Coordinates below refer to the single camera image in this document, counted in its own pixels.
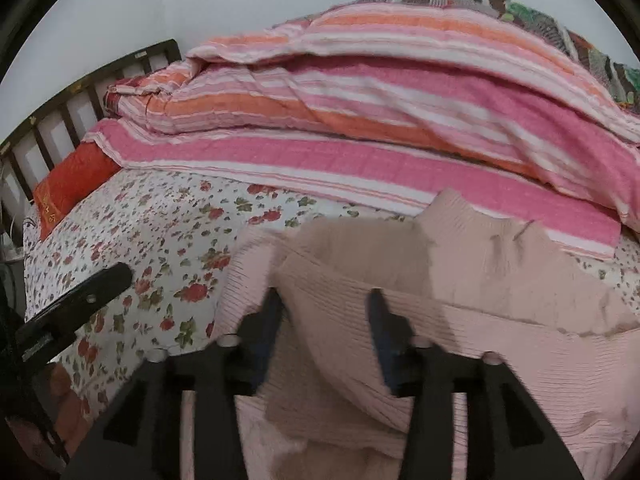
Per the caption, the light pink knit sweater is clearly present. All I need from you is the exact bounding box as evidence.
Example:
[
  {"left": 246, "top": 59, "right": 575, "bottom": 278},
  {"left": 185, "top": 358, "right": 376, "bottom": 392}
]
[{"left": 179, "top": 187, "right": 640, "bottom": 480}]

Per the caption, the person's left hand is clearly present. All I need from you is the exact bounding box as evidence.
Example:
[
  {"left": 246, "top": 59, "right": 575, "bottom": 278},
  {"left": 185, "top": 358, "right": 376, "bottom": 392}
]
[{"left": 8, "top": 363, "right": 90, "bottom": 469}]

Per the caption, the floral bed sheet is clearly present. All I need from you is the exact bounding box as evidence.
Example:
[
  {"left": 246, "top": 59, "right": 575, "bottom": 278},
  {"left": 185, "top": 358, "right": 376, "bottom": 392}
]
[{"left": 22, "top": 167, "right": 640, "bottom": 411}]

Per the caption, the red pillow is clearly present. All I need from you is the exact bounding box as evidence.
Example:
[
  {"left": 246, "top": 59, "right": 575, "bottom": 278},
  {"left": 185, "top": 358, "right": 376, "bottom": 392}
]
[{"left": 34, "top": 142, "right": 122, "bottom": 240}]

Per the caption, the pink striped quilt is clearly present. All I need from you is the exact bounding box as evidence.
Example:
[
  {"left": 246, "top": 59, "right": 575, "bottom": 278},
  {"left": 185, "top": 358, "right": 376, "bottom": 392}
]
[{"left": 86, "top": 1, "right": 639, "bottom": 259}]

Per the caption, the dark patterned blanket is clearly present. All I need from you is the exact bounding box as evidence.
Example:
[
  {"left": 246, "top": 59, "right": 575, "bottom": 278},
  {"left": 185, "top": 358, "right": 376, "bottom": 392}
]
[{"left": 271, "top": 0, "right": 640, "bottom": 111}]

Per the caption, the dark wooden bed frame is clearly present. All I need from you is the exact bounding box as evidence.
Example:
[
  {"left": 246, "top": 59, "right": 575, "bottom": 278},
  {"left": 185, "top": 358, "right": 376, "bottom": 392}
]
[{"left": 1, "top": 39, "right": 181, "bottom": 247}]

